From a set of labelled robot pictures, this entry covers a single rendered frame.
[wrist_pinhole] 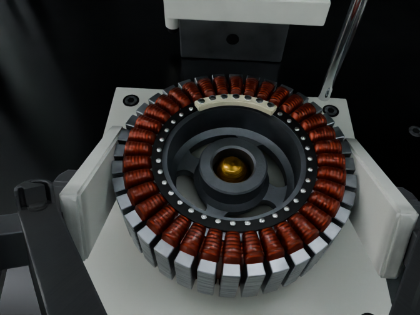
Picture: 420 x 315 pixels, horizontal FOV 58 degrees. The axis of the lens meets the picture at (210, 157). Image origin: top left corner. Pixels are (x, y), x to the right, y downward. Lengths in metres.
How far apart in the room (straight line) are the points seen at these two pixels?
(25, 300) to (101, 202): 0.07
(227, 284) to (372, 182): 0.07
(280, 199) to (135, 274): 0.08
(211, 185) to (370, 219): 0.07
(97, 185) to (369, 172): 0.11
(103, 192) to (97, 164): 0.01
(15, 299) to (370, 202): 0.17
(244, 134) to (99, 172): 0.08
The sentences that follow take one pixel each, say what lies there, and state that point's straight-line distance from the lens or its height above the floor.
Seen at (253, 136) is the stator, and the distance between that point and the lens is 0.21.
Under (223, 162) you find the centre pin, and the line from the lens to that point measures 0.18.
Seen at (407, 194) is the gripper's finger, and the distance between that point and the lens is 0.18.
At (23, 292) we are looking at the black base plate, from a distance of 0.21.
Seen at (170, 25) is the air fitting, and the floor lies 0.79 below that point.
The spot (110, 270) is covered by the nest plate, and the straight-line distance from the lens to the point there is 0.19.
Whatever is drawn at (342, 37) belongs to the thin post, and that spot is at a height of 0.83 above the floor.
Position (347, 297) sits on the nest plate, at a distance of 0.19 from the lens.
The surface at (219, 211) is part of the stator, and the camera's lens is 0.18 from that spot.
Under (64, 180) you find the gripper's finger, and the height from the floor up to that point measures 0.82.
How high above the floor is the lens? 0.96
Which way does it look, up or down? 55 degrees down
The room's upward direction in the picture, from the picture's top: 2 degrees clockwise
